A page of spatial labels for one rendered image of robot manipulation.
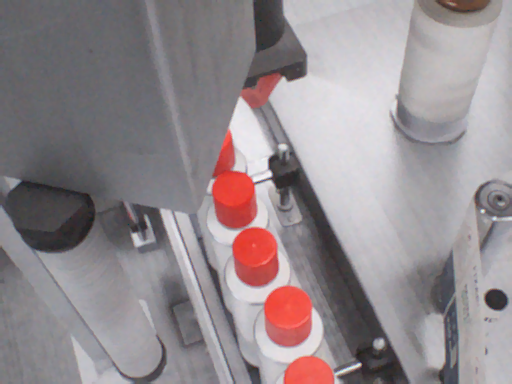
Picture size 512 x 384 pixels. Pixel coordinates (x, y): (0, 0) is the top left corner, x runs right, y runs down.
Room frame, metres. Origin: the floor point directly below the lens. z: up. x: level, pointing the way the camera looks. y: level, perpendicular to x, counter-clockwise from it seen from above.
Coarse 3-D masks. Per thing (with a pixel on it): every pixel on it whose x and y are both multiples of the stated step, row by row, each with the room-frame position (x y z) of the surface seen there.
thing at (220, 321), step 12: (180, 216) 0.33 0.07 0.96; (180, 228) 0.32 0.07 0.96; (192, 228) 0.32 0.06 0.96; (192, 240) 0.30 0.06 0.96; (192, 252) 0.29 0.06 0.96; (192, 264) 0.28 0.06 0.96; (204, 264) 0.28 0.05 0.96; (204, 276) 0.27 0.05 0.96; (204, 288) 0.25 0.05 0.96; (216, 300) 0.24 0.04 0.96; (216, 312) 0.23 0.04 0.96; (216, 324) 0.22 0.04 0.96; (228, 324) 0.22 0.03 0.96; (228, 336) 0.21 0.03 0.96; (228, 348) 0.20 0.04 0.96; (228, 360) 0.19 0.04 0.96; (240, 360) 0.19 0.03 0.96; (240, 372) 0.18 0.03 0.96
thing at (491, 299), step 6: (486, 294) 0.18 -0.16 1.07; (492, 294) 0.18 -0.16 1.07; (498, 294) 0.18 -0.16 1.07; (504, 294) 0.18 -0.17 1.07; (486, 300) 0.18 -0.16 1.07; (492, 300) 0.17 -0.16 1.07; (498, 300) 0.17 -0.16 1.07; (504, 300) 0.17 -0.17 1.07; (492, 306) 0.17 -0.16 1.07; (498, 306) 0.17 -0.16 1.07; (504, 306) 0.17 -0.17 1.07; (444, 366) 0.18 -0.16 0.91; (444, 372) 0.17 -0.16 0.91; (444, 378) 0.17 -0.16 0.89
